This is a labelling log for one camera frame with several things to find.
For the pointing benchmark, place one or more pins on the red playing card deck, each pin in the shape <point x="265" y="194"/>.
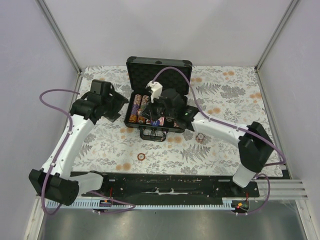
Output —
<point x="161" y="119"/>

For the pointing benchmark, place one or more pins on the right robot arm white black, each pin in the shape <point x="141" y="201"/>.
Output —
<point x="252" y="141"/>

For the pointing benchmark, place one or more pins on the tan blue chip stack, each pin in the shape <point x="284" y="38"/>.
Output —
<point x="199" y="138"/>

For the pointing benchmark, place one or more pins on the black poker set case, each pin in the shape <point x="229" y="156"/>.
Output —
<point x="171" y="74"/>

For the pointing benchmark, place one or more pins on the chip column in case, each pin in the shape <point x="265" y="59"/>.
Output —
<point x="135" y="107"/>
<point x="143" y="104"/>

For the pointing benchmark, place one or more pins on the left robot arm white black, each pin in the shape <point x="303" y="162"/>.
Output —
<point x="53" y="181"/>

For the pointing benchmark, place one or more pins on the aluminium frame rails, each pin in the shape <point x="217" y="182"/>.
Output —
<point x="242" y="205"/>

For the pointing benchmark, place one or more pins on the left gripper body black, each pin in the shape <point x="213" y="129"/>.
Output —
<point x="113" y="105"/>

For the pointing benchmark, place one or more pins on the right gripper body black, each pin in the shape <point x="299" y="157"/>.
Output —
<point x="159" y="110"/>

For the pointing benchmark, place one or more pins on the orange red chip stack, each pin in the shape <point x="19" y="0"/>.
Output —
<point x="142" y="120"/>

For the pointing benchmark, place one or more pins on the white slotted cable duct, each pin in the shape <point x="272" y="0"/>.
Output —
<point x="99" y="204"/>

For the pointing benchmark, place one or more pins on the blue round blind button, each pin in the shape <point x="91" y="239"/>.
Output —
<point x="155" y="123"/>

